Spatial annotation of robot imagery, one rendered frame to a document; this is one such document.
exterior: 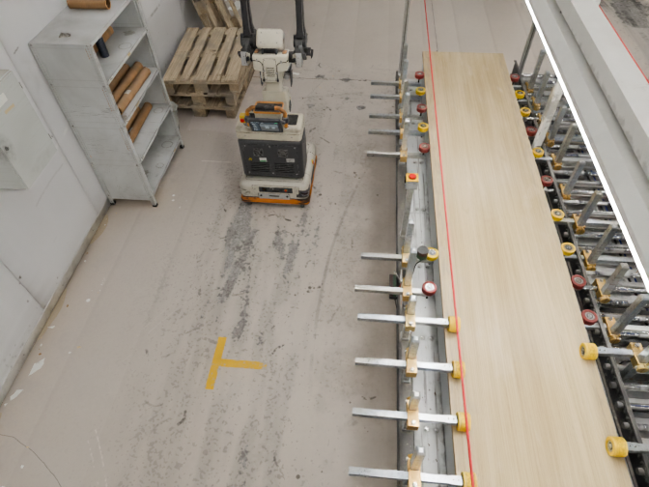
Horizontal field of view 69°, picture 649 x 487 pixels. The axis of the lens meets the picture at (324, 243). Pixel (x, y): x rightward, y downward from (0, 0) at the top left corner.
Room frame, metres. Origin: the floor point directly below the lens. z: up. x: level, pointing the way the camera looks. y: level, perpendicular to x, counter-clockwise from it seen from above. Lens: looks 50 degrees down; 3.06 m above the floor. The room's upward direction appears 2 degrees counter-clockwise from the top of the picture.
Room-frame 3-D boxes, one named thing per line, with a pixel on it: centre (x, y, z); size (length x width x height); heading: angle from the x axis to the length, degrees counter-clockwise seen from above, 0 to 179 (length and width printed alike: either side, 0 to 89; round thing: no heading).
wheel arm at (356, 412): (0.76, -0.35, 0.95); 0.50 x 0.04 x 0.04; 83
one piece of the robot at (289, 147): (3.28, 0.41, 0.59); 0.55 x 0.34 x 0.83; 83
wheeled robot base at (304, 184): (3.37, 0.40, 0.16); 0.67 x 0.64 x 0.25; 173
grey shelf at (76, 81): (3.58, 1.71, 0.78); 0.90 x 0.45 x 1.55; 173
